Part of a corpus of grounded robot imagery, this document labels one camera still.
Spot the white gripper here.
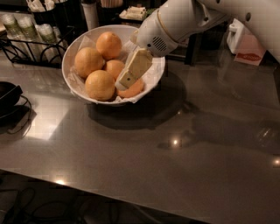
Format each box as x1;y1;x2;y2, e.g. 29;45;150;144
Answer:
115;10;178;91

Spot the orange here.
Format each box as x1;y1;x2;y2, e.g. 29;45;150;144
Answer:
95;31;123;60
103;59;125;80
117;79;144;98
85;70;116;102
74;47;104;79

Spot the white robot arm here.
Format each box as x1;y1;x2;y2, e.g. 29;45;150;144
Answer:
115;0;280;90

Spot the white bowl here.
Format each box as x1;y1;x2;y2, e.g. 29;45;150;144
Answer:
61;24;166;107

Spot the white paper liner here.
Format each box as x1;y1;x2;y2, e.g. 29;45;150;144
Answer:
67;30;165;104

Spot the black condiment shelf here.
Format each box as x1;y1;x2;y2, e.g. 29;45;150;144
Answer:
111;0;202;65

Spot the white paper cup stack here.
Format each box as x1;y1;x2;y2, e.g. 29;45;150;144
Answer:
81;0;99;31

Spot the wrapped cup stack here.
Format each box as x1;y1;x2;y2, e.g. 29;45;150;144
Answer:
1;14;26;58
18;17;40;62
36;24;61;64

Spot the white appliance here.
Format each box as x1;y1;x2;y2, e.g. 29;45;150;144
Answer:
227;18;244;54

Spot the black dish on stand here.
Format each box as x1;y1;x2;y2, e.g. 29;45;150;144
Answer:
0;81;32;134

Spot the black wire rack left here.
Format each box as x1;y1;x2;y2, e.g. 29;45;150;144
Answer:
0;26;74;68

